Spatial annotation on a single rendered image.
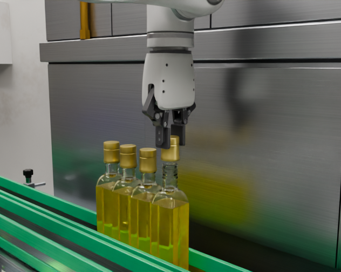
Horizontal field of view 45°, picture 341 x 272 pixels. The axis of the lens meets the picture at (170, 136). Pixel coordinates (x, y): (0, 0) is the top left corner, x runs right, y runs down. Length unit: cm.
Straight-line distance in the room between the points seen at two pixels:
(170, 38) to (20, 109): 338
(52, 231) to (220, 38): 59
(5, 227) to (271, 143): 65
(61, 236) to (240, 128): 48
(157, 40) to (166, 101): 10
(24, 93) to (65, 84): 271
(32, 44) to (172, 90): 325
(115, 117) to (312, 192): 57
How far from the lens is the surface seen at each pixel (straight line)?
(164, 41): 72
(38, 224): 110
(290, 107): 76
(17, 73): 403
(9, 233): 107
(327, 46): 75
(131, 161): 85
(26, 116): 402
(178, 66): 74
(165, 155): 76
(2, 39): 397
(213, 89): 85
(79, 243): 96
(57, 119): 135
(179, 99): 75
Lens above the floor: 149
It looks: 10 degrees down
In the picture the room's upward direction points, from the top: straight up
